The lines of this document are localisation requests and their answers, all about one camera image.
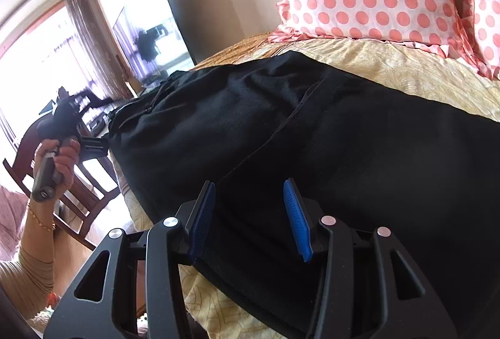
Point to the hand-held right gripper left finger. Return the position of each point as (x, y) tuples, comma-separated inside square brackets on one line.
[(203, 222)]

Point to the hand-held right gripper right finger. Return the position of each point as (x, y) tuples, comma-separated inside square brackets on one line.
[(297, 222)]

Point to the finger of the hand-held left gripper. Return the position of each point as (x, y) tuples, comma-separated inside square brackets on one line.
[(93, 147)]

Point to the black pants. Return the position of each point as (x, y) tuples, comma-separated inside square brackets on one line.
[(351, 147)]

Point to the person's left forearm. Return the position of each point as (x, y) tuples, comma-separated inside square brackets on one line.
[(27, 264)]

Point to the person's left hand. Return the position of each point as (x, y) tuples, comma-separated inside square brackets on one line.
[(66, 163)]

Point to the dark wooden chair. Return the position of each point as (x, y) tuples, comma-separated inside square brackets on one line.
[(84, 190)]

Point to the bright window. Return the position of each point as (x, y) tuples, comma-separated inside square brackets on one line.
[(35, 69)]

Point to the brown curtain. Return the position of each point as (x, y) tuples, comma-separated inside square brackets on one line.
[(97, 42)]

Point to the pink cloth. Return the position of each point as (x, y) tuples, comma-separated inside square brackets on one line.
[(9, 218)]

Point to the yellow patterned bedspread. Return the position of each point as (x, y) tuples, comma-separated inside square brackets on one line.
[(390, 61)]

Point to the wall-mounted television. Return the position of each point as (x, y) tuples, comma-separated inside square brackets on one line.
[(164, 34)]

